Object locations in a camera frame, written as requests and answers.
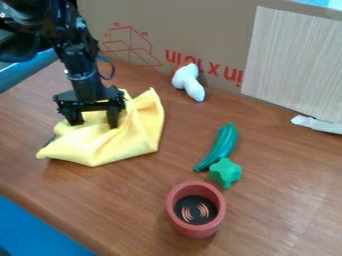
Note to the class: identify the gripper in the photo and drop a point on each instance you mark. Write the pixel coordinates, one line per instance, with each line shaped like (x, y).
(87, 94)

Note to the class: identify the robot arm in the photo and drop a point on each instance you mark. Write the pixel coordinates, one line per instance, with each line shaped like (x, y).
(67, 36)

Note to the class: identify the yellow cloth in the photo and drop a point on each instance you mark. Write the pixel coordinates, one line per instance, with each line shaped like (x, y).
(111, 136)

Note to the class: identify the white toy mushroom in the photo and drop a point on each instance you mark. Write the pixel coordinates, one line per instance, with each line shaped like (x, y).
(190, 82)

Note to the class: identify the cardboard box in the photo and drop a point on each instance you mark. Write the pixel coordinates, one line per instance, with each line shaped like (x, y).
(187, 36)

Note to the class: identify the green toy pepper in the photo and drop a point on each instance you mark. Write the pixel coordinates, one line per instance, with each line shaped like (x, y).
(221, 154)

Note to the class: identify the red cup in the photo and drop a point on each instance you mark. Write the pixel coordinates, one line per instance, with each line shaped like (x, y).
(196, 209)

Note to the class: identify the wooden board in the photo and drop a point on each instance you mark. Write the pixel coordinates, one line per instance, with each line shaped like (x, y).
(296, 61)

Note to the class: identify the white tape scrap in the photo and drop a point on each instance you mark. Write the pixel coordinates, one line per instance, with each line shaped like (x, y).
(317, 124)

